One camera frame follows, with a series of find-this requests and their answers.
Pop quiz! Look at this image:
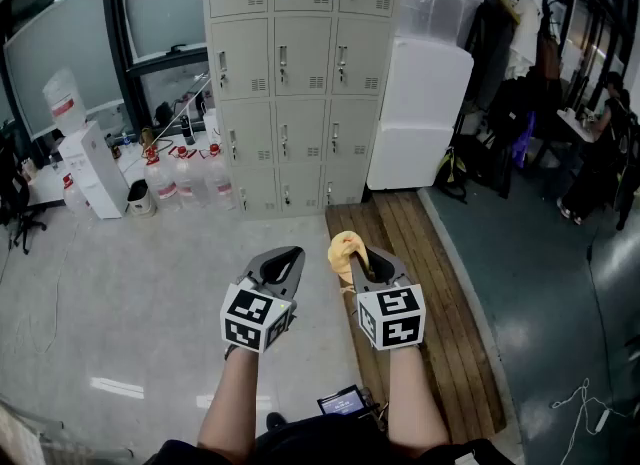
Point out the black and yellow bag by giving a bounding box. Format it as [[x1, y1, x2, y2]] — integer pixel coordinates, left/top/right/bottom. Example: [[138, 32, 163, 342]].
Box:
[[433, 146, 469, 203]]

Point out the person's right forearm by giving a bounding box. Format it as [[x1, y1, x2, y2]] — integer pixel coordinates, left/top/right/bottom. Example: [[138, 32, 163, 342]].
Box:
[[387, 345, 451, 459]]

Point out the brown hanging bag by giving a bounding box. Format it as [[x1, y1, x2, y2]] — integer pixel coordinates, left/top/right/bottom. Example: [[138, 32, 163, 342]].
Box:
[[537, 32, 562, 82]]

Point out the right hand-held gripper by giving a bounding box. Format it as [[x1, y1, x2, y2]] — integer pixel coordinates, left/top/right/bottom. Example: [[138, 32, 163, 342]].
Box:
[[348, 247, 426, 352]]

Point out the white hanging garment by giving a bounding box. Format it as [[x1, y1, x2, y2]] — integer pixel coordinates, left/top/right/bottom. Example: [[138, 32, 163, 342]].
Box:
[[503, 0, 544, 82]]

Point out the grey metal locker cabinet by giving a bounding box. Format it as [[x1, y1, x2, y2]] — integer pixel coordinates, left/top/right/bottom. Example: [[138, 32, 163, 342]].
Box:
[[201, 0, 407, 223]]

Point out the person's black clothing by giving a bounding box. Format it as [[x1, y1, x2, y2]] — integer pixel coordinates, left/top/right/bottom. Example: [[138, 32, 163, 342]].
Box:
[[142, 412, 519, 465]]

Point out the small white desk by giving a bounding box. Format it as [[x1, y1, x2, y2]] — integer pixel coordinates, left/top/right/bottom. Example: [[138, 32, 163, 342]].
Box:
[[556, 107, 599, 144]]

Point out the white water dispenser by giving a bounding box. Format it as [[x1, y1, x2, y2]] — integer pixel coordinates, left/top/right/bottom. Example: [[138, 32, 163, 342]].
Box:
[[58, 120, 130, 220]]

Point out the small black monitor screen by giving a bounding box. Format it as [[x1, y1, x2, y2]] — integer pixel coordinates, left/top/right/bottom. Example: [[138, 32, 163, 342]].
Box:
[[317, 384, 374, 417]]

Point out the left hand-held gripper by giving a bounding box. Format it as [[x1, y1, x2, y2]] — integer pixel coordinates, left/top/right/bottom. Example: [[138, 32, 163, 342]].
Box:
[[220, 246, 306, 354]]

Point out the yellow wiping cloth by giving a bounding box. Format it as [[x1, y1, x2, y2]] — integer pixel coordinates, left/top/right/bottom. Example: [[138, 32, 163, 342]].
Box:
[[327, 230, 374, 295]]

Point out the low white table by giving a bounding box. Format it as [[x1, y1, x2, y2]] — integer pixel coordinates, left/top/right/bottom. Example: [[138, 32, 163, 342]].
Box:
[[24, 130, 224, 207]]

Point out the black framed glass partition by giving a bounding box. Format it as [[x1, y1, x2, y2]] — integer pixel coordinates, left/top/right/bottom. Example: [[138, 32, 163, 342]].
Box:
[[0, 0, 211, 142]]

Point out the black backpack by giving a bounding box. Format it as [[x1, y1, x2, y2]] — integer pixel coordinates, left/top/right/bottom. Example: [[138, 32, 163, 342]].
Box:
[[487, 77, 534, 154]]

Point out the person's left forearm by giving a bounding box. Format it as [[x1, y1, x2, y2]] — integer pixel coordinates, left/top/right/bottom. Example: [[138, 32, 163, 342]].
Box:
[[197, 344, 262, 464]]

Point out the grey metal locker door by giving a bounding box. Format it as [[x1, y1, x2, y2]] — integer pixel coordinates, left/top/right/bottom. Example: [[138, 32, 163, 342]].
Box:
[[273, 16, 333, 98]]

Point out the white foam block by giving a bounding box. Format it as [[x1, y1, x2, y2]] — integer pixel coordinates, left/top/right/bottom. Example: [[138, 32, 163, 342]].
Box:
[[366, 120, 456, 192], [380, 35, 475, 130]]

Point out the purple bag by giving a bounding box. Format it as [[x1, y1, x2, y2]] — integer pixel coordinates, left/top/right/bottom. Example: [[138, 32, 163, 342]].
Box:
[[512, 111, 536, 169]]

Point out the white cable with adapter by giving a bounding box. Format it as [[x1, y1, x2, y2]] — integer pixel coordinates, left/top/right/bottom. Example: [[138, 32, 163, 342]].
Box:
[[549, 377, 634, 465]]

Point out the black office chair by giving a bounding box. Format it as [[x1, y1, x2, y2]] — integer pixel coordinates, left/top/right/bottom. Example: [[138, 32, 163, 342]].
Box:
[[0, 130, 49, 256]]

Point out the white waste bin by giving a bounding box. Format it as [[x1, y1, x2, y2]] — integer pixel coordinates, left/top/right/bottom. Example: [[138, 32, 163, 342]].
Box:
[[126, 178, 158, 218]]

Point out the wooden slat platform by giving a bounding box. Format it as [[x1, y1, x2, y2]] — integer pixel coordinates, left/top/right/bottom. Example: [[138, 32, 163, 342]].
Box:
[[324, 191, 507, 445]]

